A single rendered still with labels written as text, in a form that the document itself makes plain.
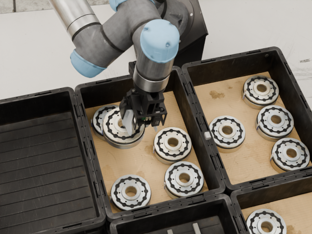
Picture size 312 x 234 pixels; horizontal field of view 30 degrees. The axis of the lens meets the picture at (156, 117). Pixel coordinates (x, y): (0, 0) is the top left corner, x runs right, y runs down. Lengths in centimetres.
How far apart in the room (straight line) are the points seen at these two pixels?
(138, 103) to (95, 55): 15
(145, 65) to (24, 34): 90
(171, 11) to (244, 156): 48
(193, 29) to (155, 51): 63
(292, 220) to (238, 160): 21
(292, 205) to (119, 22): 68
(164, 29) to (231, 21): 94
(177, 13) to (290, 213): 66
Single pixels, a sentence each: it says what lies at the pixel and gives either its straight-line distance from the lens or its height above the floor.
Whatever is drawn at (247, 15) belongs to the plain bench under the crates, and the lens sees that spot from 210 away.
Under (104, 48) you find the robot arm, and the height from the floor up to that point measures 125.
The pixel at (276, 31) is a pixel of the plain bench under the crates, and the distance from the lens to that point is 207.
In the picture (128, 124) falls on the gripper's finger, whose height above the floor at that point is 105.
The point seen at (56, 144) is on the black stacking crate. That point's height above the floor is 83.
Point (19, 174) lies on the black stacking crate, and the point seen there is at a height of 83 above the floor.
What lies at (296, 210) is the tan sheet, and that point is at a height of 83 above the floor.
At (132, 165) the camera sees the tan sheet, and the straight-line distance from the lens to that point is 156.
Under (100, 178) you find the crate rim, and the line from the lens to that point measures 143.
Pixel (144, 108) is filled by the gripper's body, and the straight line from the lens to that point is 126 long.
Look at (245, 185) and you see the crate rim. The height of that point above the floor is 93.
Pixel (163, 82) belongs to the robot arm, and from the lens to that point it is 121.
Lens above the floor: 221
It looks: 58 degrees down
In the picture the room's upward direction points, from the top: 6 degrees clockwise
